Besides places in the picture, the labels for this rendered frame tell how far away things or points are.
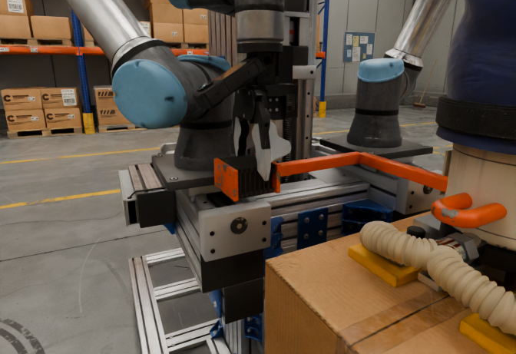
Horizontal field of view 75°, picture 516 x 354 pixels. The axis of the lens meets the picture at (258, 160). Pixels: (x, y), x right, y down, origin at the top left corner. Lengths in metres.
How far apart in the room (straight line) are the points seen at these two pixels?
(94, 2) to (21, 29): 6.75
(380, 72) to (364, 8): 10.54
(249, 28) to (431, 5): 0.67
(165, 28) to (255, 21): 6.96
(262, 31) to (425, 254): 0.37
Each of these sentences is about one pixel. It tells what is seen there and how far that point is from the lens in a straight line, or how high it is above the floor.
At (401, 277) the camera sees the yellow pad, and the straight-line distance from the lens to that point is 0.55.
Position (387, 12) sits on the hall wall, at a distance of 12.08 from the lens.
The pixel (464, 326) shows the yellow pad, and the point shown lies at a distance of 0.50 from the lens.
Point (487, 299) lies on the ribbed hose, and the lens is 0.44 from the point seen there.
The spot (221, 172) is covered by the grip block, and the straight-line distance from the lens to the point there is 0.56.
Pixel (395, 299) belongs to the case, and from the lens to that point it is 0.53.
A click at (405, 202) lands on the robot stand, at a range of 0.89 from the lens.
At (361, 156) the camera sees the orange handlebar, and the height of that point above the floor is 1.08.
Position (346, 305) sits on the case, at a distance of 0.50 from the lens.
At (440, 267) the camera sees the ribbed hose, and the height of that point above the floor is 1.02.
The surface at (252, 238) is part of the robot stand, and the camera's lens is 0.66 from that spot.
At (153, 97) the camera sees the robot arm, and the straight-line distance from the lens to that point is 0.58.
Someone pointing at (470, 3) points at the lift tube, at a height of 1.32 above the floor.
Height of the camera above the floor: 1.25
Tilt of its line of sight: 15 degrees down
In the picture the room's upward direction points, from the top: straight up
